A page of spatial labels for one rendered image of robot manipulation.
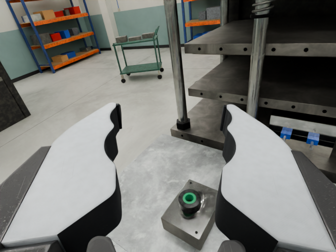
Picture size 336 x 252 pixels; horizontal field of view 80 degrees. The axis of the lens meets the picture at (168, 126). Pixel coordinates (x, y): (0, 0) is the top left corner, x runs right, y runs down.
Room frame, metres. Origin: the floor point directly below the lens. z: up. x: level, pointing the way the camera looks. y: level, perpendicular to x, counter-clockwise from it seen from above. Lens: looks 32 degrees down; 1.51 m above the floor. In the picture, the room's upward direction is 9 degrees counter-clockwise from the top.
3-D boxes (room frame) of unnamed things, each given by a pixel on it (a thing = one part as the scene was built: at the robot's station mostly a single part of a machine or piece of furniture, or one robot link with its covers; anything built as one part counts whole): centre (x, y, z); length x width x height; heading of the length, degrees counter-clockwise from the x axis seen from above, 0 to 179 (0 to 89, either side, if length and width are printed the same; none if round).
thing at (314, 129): (0.93, -0.77, 0.87); 0.50 x 0.27 x 0.17; 141
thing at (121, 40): (4.68, 0.36, 0.50); 0.98 x 0.55 x 1.01; 81
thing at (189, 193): (0.46, -0.03, 0.89); 0.08 x 0.08 x 0.04
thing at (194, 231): (0.46, -0.04, 0.84); 0.20 x 0.15 x 0.07; 141
